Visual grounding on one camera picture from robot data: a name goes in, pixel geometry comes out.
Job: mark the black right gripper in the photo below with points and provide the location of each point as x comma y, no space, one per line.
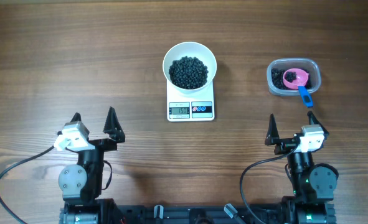
273,137

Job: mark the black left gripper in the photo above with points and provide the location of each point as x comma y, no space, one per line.
113,130

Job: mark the pink scoop blue handle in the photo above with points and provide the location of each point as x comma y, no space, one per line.
299,84

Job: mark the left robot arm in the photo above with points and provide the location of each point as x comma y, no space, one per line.
81,183

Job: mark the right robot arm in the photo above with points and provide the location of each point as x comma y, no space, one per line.
313,184

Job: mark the black beans in scoop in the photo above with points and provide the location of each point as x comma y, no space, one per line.
290,76

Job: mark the white digital kitchen scale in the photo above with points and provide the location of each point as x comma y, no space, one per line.
190,105

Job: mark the black beans in bowl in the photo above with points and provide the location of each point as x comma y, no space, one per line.
188,73

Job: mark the white round bowl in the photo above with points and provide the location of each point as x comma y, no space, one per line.
191,49

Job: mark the clear plastic food container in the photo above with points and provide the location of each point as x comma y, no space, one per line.
287,63

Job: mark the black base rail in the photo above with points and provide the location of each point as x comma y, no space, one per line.
262,213

